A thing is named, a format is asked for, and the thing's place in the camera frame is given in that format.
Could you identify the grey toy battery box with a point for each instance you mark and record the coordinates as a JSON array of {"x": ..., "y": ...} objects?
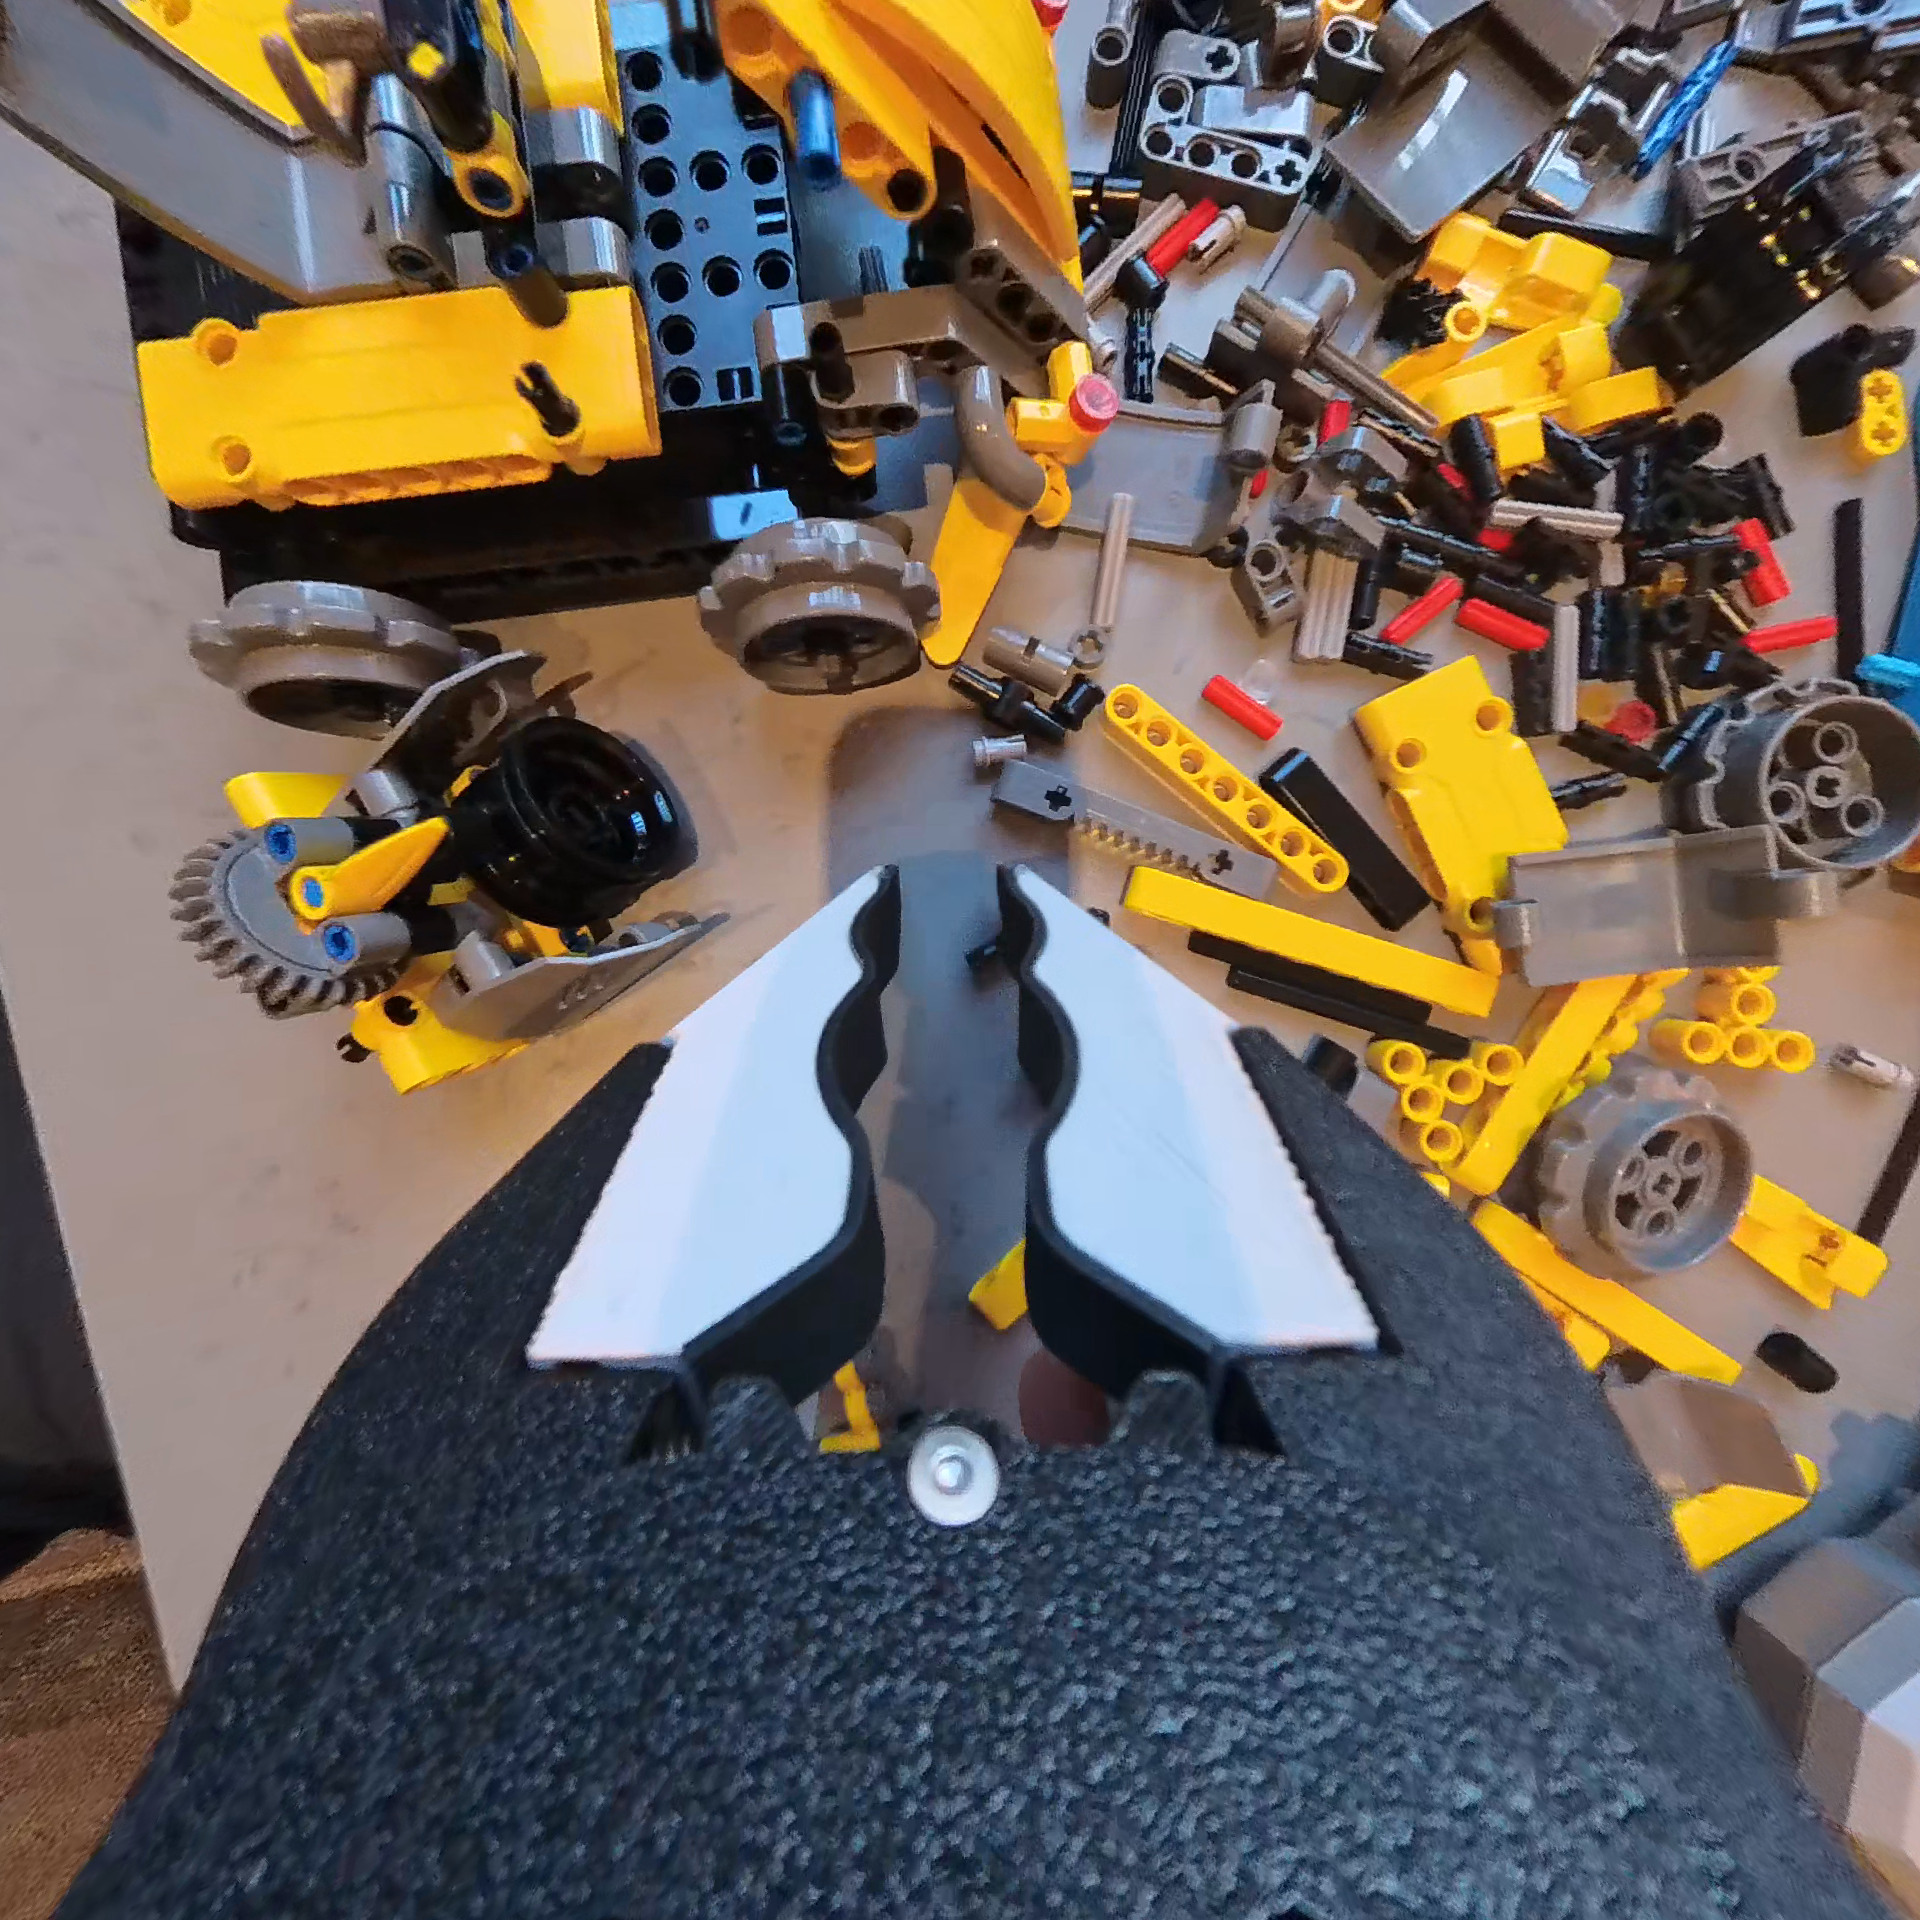
[{"x": 1846, "y": 1680}]

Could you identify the grey desk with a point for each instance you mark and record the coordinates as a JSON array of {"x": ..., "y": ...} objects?
[{"x": 123, "y": 900}]

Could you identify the yellow grey wheel assembly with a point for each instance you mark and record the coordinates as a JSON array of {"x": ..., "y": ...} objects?
[{"x": 557, "y": 811}]

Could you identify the yellow black toy vehicle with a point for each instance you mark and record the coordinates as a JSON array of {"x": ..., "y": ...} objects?
[{"x": 391, "y": 392}]

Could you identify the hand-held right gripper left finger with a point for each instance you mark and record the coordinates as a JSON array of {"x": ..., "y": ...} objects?
[{"x": 722, "y": 1186}]

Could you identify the pile of toy parts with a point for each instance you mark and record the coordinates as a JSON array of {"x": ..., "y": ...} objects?
[{"x": 1470, "y": 749}]

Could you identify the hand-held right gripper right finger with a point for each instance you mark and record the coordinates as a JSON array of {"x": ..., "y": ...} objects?
[{"x": 1202, "y": 1186}]

